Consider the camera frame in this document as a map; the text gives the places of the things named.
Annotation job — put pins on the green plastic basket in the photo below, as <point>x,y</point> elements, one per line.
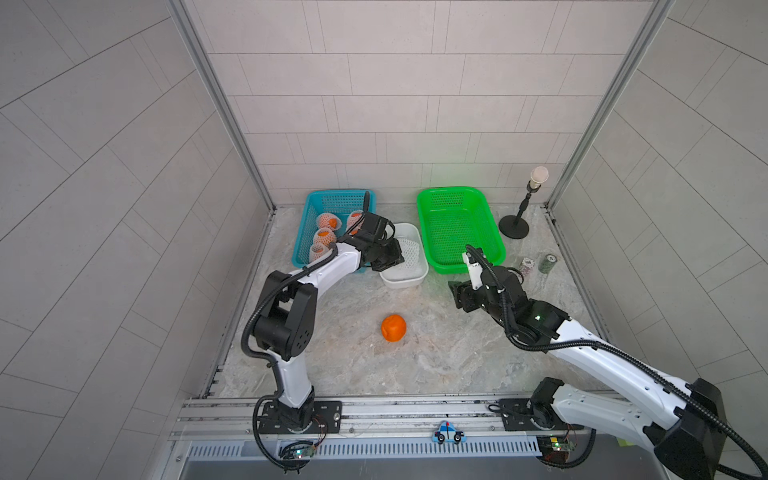
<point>452,218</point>

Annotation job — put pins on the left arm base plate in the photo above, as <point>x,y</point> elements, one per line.
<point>317,417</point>

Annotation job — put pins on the aluminium corner post left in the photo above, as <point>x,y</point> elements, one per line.
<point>192,40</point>

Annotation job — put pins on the white foam net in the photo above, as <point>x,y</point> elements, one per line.
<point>411,252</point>

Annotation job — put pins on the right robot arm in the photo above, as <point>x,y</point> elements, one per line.
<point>683,424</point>

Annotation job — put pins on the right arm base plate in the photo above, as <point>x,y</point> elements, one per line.
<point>519,414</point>

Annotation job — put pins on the toy car sticker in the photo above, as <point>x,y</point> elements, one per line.
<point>447,432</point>

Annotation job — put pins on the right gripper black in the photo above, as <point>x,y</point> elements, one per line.
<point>461,292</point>

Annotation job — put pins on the white plastic tub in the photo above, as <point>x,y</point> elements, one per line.
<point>398,278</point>

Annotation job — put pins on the teal plastic basket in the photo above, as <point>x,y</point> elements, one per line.
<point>327,209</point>

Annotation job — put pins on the aluminium corner post right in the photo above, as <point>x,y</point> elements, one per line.
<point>631,61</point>

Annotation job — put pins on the netted orange front corner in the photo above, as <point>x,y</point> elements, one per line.
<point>317,251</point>

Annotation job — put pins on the black stand with bulb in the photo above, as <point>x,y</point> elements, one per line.
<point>515,226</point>

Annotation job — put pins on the right circuit board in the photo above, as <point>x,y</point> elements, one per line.
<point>555,449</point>

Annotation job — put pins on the left circuit board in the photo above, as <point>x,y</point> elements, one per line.
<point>298,451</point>

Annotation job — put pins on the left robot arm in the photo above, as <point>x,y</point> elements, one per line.
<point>281,326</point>

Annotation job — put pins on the aluminium front rail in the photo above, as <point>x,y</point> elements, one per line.
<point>389,416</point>

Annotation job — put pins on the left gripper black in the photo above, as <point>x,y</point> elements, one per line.
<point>394,256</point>

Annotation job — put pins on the circuit board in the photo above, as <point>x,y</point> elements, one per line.
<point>298,451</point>
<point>555,449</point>

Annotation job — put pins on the aluminium corner post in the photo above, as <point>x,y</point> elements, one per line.
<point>631,61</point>
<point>192,40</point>

